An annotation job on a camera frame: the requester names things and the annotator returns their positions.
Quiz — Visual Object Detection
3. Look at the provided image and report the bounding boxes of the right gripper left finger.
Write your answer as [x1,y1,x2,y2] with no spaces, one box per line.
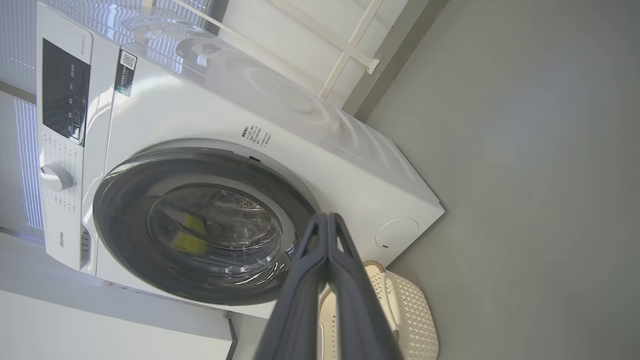
[254,212,329,360]

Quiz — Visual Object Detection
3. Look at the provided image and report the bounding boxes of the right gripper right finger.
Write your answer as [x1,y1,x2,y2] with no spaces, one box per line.
[327,212,405,360]

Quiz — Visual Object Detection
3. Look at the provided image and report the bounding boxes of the black round glass washer door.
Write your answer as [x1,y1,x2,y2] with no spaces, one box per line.
[92,146,321,307]

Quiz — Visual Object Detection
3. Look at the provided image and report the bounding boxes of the white front-load washing machine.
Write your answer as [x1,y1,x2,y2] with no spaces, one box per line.
[35,0,446,321]

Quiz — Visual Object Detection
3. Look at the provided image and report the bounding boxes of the cream perforated laundry basket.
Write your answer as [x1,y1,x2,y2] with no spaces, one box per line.
[317,260,440,360]

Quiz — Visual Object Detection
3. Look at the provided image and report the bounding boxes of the white round filter cover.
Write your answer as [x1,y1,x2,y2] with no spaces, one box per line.
[375,217,420,250]

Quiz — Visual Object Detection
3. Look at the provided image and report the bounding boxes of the white round control knob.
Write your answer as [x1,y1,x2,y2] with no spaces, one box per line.
[40,162,74,192]

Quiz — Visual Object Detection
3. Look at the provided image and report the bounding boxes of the black QR code sticker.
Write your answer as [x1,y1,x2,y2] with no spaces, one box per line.
[115,50,138,97]

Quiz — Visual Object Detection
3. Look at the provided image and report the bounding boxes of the black control display panel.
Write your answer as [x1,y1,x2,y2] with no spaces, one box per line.
[42,38,92,146]

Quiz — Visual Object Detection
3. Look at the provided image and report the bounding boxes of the white metal window frame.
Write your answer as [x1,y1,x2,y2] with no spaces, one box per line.
[172,0,381,101]

